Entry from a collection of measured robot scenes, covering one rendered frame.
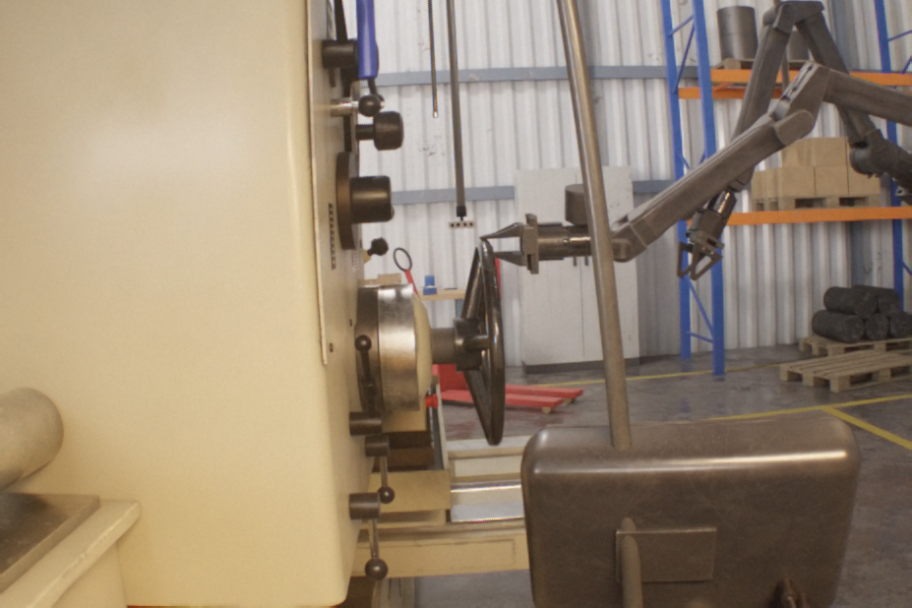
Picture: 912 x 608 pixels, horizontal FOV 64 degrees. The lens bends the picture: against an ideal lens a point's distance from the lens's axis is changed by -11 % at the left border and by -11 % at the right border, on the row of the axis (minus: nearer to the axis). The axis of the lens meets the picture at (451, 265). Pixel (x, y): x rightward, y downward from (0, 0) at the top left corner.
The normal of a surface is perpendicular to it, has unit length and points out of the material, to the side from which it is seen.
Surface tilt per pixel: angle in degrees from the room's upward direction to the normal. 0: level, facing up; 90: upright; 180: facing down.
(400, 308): 45
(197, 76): 90
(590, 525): 109
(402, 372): 101
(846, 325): 90
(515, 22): 90
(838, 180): 90
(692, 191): 105
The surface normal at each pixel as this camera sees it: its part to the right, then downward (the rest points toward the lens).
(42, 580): -0.05, -1.00
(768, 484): -0.19, 0.38
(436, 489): 0.04, 0.04
